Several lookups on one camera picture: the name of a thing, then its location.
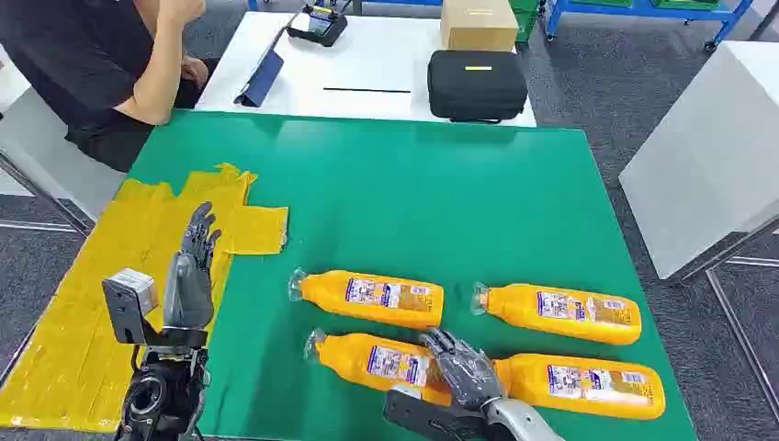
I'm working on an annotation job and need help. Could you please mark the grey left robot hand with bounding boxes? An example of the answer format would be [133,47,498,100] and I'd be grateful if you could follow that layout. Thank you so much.
[163,201,222,333]

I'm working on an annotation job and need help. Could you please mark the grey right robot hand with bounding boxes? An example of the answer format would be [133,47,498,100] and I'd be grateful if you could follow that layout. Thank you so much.
[420,328,505,412]

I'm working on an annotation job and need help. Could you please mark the orange drink bottle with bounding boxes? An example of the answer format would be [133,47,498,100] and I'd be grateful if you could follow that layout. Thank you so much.
[469,281,643,347]
[302,328,455,407]
[288,267,446,332]
[492,353,667,421]

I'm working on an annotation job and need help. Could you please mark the yellow sheet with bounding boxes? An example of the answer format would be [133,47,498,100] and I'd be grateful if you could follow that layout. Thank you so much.
[0,163,290,434]

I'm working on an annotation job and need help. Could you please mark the green table mat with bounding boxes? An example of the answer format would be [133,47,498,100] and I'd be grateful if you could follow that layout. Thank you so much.
[115,110,698,441]

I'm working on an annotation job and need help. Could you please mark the white bench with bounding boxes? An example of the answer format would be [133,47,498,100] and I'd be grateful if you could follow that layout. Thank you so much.
[0,45,126,221]

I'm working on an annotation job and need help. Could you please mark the tablet with blue cover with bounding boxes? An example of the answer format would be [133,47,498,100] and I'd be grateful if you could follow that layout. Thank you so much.
[233,12,306,109]

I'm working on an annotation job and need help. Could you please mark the person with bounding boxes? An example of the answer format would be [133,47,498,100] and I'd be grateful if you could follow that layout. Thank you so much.
[0,0,211,174]

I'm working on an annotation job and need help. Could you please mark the thin black stick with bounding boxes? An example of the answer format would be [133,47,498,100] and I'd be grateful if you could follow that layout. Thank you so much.
[322,87,412,95]

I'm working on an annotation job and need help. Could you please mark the black carrying case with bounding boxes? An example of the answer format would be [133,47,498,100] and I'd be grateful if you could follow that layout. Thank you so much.
[426,50,529,125]

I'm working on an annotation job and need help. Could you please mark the black handheld controller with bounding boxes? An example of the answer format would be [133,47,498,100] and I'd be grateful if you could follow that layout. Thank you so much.
[286,5,349,49]

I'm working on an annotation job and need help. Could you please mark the white side table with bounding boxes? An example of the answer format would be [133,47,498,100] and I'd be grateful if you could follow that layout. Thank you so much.
[618,40,779,281]

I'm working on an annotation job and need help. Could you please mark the cardboard box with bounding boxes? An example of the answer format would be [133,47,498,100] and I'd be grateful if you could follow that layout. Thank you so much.
[439,0,520,53]

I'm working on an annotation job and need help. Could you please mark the green crate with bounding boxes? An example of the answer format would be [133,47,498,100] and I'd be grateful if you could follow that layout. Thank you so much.
[510,0,540,44]

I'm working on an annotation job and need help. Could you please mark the blue metal rack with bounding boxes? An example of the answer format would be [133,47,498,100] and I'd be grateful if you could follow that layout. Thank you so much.
[544,0,756,53]

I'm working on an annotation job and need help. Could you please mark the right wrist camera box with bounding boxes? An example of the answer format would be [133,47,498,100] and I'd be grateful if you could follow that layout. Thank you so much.
[383,384,488,441]

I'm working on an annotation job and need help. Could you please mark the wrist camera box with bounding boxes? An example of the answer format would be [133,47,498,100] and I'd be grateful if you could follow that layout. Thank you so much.
[383,384,488,441]
[101,268,161,347]

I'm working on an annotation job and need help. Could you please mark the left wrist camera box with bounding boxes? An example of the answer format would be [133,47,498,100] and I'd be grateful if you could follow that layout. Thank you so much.
[101,268,161,347]

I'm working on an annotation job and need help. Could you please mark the metal table leg frame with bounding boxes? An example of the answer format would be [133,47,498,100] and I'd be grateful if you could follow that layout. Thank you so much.
[669,219,779,424]

